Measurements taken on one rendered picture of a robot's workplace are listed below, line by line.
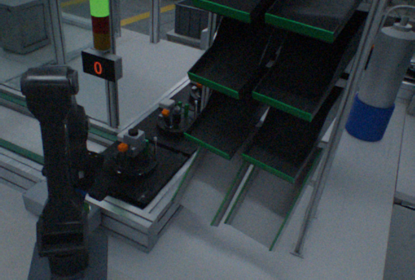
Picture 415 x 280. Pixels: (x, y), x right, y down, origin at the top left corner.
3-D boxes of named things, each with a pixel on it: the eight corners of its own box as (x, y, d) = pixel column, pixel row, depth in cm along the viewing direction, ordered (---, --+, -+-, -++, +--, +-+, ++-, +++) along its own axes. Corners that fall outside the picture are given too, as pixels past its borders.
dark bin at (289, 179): (293, 185, 85) (293, 168, 79) (242, 159, 91) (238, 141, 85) (349, 95, 97) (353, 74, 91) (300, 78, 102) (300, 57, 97)
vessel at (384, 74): (391, 113, 152) (432, 15, 131) (354, 102, 156) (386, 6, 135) (395, 98, 162) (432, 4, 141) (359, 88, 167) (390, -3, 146)
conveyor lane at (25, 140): (145, 231, 113) (145, 206, 107) (-57, 137, 140) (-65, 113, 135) (192, 175, 135) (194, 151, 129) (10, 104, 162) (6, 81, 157)
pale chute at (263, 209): (274, 252, 95) (270, 251, 91) (229, 224, 101) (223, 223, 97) (327, 148, 98) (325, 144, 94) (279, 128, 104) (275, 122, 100)
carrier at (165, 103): (189, 159, 127) (192, 127, 121) (128, 135, 135) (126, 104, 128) (220, 124, 146) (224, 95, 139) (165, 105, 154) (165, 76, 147)
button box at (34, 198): (84, 240, 104) (82, 223, 101) (24, 209, 111) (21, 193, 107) (102, 221, 109) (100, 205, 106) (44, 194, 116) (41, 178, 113)
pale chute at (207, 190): (218, 227, 100) (211, 225, 96) (177, 202, 106) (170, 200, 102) (269, 129, 103) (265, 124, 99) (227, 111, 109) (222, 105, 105)
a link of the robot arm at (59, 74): (69, 71, 63) (74, 63, 69) (19, 71, 61) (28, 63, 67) (83, 242, 74) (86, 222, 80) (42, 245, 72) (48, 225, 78)
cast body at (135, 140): (133, 158, 114) (133, 138, 110) (120, 153, 115) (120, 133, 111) (150, 143, 120) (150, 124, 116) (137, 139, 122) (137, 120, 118)
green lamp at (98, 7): (101, 18, 111) (100, 0, 108) (87, 14, 112) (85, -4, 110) (112, 13, 115) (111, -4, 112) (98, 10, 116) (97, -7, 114)
